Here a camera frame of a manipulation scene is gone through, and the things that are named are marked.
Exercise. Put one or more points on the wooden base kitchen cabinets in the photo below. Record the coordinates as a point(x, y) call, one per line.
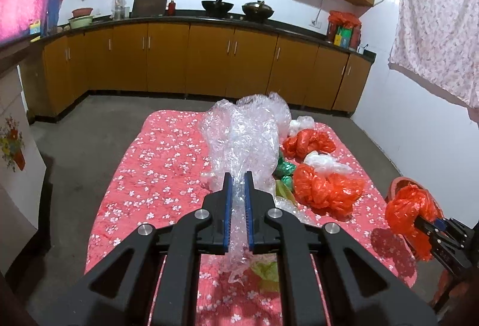
point(209, 60)

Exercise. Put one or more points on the clear plastic wrap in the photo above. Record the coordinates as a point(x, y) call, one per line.
point(292, 212)

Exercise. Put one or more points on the red basin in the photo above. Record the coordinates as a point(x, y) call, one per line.
point(82, 12)

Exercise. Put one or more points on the orange plastic bag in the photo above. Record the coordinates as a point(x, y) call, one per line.
point(307, 142)
point(406, 210)
point(322, 191)

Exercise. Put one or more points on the glass jar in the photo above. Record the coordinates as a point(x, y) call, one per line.
point(119, 8)

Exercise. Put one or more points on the black kitchen countertop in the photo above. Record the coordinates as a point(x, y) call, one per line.
point(292, 28)

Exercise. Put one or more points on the red bottle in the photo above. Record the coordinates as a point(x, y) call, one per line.
point(171, 7)

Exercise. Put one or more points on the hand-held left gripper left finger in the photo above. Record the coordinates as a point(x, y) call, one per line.
point(226, 213)

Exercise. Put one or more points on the green plastic bag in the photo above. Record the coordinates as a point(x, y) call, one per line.
point(286, 169)

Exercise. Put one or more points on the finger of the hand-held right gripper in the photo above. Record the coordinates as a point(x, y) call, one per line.
point(443, 253)
point(430, 224)

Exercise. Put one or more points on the clear bubble wrap sheet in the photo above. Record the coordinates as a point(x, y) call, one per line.
point(243, 139)

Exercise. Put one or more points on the dark cutting board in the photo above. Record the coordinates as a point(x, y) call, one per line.
point(149, 5)

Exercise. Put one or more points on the white cup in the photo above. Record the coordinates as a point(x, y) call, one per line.
point(361, 49)

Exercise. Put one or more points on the yellow plastic container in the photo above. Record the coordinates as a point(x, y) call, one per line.
point(35, 28)

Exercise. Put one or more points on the yellow-green plastic bag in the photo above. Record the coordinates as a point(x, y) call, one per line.
point(267, 271)
point(283, 193)

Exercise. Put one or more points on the crumpled clear plastic bag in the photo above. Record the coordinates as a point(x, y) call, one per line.
point(301, 125)

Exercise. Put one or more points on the pink floral hanging cloth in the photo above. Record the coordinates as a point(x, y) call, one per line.
point(438, 30)

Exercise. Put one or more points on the white cabinet with flower sticker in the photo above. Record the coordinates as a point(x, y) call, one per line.
point(22, 191)

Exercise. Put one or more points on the red plastic bin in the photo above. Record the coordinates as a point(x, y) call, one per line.
point(396, 185)

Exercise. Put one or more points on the orange bag with groceries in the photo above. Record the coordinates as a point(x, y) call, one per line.
point(342, 19)

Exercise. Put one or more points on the red floral tablecloth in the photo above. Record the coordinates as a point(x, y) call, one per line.
point(157, 161)

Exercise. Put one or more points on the wall socket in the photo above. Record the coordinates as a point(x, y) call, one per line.
point(315, 23)

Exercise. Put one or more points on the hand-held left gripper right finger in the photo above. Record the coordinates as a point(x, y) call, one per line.
point(250, 213)

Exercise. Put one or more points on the black wok with lid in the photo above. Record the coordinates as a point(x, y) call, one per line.
point(257, 10)

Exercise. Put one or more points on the white plastic bag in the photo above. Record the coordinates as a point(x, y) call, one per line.
point(323, 161)

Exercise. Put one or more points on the green box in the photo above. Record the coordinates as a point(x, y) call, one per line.
point(344, 37)

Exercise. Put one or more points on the green basin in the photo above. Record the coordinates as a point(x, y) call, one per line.
point(80, 23)

